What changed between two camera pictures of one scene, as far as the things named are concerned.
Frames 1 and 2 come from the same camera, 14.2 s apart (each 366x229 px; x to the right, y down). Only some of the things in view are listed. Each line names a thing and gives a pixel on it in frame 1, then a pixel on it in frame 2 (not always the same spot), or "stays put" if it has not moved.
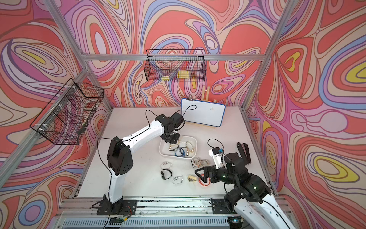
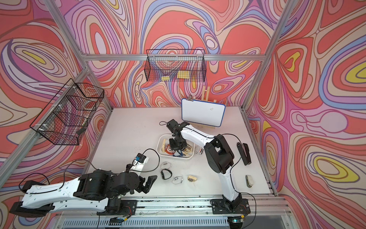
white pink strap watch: [166, 165] stays put
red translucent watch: [204, 184] -> [167, 149]
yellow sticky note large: [183, 74] stays put
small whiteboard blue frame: [208, 113] stays put
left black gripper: [175, 140] -> [144, 188]
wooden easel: [205, 97] stays put
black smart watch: [163, 175] stays put
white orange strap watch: [196, 162] -> [200, 152]
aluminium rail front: [148, 211] stays put
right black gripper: [211, 169] -> [174, 148]
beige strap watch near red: [191, 178] stays put
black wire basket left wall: [65, 120] stays put
